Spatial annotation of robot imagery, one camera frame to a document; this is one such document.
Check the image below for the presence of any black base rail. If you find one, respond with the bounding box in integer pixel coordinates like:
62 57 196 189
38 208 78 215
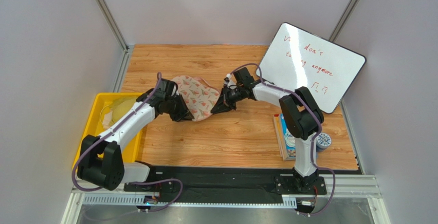
123 164 329 204

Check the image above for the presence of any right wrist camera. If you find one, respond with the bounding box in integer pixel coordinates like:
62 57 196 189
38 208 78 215
223 73 237 89

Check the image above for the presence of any blue illustrated book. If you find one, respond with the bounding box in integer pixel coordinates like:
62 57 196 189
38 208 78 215
273 114 296 161

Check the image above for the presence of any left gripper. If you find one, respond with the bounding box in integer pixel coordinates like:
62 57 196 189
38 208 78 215
165 94 195 123

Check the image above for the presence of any yellow bra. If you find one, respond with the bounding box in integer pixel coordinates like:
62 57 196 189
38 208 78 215
107 97 136 125

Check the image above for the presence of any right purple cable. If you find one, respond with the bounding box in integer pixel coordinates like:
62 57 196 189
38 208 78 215
229 63 337 217

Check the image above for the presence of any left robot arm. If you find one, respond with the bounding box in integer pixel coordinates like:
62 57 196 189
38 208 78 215
71 78 193 192

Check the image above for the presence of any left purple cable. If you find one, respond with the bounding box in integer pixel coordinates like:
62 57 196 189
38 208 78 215
71 72 184 221

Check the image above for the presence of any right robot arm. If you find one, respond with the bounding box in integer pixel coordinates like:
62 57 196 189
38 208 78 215
211 65 324 188

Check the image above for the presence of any purple cable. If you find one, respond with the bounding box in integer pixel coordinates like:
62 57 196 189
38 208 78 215
229 63 337 217
71 72 184 221

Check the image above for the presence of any floral mesh laundry bag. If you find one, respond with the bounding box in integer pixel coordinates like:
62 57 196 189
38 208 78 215
172 76 221 122

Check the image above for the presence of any whiteboard with red writing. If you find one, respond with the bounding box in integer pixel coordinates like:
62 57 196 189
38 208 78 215
255 23 366 114

